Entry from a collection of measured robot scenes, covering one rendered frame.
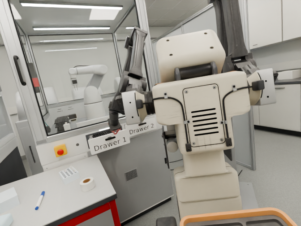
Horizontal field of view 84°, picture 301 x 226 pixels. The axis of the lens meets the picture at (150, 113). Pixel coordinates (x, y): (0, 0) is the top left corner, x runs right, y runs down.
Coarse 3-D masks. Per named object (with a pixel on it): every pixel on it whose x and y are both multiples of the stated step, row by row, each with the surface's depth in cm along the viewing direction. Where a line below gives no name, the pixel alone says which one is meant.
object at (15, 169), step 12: (0, 96) 172; (12, 132) 179; (0, 144) 143; (12, 144) 168; (0, 156) 138; (12, 156) 166; (0, 168) 137; (12, 168) 159; (24, 168) 190; (0, 180) 132; (12, 180) 152
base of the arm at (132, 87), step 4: (132, 84) 63; (136, 84) 64; (128, 88) 63; (132, 88) 61; (136, 88) 60; (140, 88) 64; (140, 92) 58; (144, 92) 58; (116, 96) 59; (120, 96) 58; (116, 100) 59; (120, 100) 59; (120, 104) 60; (120, 108) 62; (120, 112) 63; (124, 112) 63
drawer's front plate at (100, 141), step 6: (120, 132) 123; (126, 132) 125; (96, 138) 116; (102, 138) 118; (120, 138) 124; (126, 138) 126; (90, 144) 114; (96, 144) 116; (102, 144) 118; (120, 144) 124; (90, 150) 115; (102, 150) 118
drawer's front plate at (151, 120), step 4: (144, 120) 147; (148, 120) 149; (152, 120) 151; (136, 124) 144; (144, 124) 147; (148, 124) 149; (152, 124) 151; (128, 128) 141; (132, 128) 143; (136, 128) 144; (140, 128) 146; (148, 128) 150; (152, 128) 151; (128, 132) 141; (132, 132) 143; (136, 132) 145; (140, 132) 146
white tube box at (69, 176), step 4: (68, 168) 106; (60, 172) 103; (64, 172) 101; (68, 172) 100; (72, 172) 99; (76, 172) 99; (60, 176) 99; (64, 176) 96; (68, 176) 95; (72, 176) 96; (76, 176) 98; (64, 180) 94; (68, 180) 95; (72, 180) 96
